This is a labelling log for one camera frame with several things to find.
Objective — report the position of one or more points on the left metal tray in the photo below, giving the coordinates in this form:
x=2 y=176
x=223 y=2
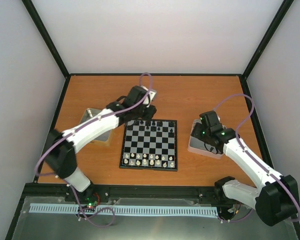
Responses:
x=97 y=127

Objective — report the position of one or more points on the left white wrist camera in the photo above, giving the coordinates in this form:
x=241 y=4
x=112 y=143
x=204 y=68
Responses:
x=147 y=95

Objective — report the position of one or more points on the light blue cable duct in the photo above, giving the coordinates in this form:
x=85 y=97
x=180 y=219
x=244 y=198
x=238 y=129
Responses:
x=131 y=210

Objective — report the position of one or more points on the left green-lit circuit board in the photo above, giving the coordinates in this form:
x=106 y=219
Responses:
x=92 y=203

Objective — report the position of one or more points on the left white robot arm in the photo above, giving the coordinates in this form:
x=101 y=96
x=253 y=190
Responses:
x=62 y=147

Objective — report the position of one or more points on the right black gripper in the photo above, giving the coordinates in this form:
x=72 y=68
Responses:
x=196 y=132

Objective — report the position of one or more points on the black and silver chessboard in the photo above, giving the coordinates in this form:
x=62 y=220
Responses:
x=162 y=143

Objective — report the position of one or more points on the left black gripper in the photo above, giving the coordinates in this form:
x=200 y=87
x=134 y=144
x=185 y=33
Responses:
x=152 y=110

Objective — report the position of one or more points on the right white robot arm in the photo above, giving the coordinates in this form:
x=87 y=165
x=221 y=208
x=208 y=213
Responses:
x=274 y=197

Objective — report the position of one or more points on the black aluminium frame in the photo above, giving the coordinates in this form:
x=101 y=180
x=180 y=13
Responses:
x=35 y=189

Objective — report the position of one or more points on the right pink tray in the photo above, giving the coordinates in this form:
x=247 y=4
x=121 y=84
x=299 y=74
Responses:
x=202 y=148

